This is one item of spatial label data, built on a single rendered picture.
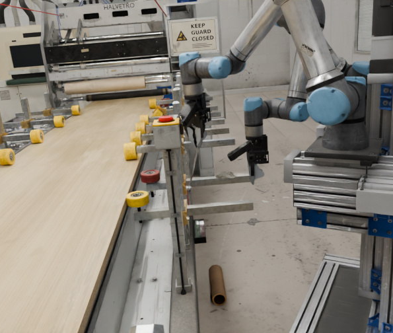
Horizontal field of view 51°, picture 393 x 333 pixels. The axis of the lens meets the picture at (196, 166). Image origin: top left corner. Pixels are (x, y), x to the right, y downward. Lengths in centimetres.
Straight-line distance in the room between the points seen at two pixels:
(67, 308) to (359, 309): 144
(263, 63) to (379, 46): 905
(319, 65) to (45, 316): 97
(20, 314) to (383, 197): 101
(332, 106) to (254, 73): 937
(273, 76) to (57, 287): 992
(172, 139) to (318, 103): 45
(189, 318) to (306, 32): 87
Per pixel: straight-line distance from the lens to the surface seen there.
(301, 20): 130
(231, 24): 1050
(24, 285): 109
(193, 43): 411
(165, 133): 108
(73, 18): 456
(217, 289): 240
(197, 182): 172
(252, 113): 165
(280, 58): 1070
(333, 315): 203
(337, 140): 142
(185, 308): 123
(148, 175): 169
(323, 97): 126
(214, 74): 147
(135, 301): 143
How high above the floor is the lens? 143
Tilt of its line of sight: 17 degrees down
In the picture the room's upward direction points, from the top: 5 degrees counter-clockwise
